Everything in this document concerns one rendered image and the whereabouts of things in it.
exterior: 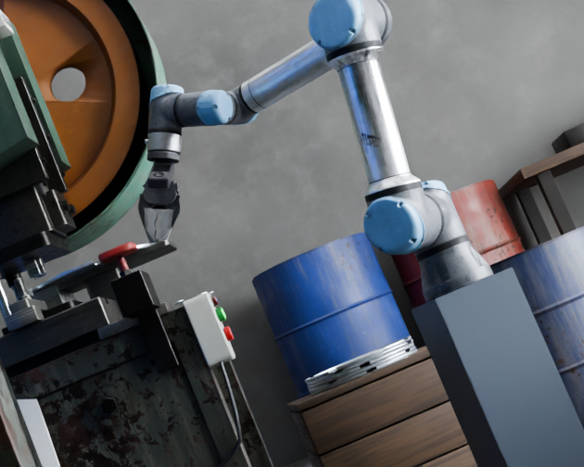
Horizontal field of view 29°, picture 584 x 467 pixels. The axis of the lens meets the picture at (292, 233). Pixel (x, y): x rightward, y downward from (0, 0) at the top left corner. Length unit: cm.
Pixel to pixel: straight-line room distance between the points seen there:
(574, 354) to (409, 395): 50
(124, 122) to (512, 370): 114
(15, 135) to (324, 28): 65
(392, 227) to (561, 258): 87
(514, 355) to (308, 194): 354
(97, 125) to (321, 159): 301
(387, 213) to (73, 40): 108
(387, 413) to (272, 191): 318
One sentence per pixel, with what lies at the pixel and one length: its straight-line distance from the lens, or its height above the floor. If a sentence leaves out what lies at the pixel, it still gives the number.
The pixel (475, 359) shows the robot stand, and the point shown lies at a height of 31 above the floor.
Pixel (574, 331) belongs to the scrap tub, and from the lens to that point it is 302.
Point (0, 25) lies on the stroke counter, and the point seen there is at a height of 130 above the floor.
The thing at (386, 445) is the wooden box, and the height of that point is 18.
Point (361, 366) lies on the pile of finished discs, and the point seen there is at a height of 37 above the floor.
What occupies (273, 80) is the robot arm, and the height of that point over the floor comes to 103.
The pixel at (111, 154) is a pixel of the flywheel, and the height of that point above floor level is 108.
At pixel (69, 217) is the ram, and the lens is 252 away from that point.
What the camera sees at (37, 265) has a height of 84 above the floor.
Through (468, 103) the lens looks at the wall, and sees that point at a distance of 591.
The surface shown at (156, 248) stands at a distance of 240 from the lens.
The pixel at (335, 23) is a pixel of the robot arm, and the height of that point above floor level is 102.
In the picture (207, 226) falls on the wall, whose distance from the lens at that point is 580.
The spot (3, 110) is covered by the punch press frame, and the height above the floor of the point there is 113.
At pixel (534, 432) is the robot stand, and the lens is 236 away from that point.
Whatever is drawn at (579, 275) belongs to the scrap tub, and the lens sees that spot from 305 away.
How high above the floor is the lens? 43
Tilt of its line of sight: 6 degrees up
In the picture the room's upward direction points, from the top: 23 degrees counter-clockwise
